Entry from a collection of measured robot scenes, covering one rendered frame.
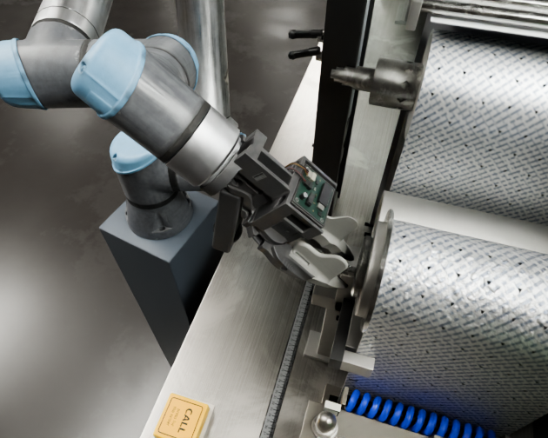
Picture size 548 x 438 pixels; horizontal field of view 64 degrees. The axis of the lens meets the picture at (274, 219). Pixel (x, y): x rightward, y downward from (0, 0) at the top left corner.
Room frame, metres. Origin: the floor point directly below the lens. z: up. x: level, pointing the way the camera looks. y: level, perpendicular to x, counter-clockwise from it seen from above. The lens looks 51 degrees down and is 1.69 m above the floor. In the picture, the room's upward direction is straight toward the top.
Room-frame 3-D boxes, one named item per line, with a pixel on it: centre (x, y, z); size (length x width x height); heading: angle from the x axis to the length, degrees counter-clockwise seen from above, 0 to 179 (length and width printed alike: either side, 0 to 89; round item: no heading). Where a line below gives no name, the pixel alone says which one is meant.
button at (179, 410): (0.19, 0.15, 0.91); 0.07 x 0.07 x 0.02; 73
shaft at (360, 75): (0.54, -0.11, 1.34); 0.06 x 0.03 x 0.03; 73
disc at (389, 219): (0.28, -0.12, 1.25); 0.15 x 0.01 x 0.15; 163
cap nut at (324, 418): (0.15, -0.07, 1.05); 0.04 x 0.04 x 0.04
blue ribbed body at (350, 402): (0.16, -0.21, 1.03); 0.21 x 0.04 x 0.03; 73
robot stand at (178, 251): (0.65, 0.27, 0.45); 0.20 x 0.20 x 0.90; 61
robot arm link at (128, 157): (0.65, 0.26, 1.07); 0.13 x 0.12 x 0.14; 91
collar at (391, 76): (0.52, -0.17, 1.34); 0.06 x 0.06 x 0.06; 73
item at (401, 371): (0.18, -0.22, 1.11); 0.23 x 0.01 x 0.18; 73
